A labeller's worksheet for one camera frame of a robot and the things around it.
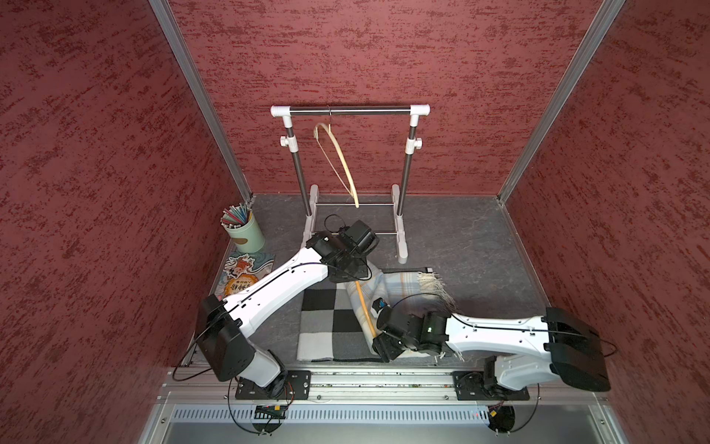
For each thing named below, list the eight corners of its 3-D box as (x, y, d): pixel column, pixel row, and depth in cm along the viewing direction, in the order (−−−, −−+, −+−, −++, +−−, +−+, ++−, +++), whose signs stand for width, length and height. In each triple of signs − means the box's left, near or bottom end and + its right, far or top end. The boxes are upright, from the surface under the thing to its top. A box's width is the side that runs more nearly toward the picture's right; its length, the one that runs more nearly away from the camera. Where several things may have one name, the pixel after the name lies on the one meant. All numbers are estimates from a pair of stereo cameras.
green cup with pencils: (232, 253, 103) (215, 227, 91) (241, 230, 110) (226, 203, 98) (261, 253, 103) (247, 227, 91) (268, 230, 111) (256, 203, 98)
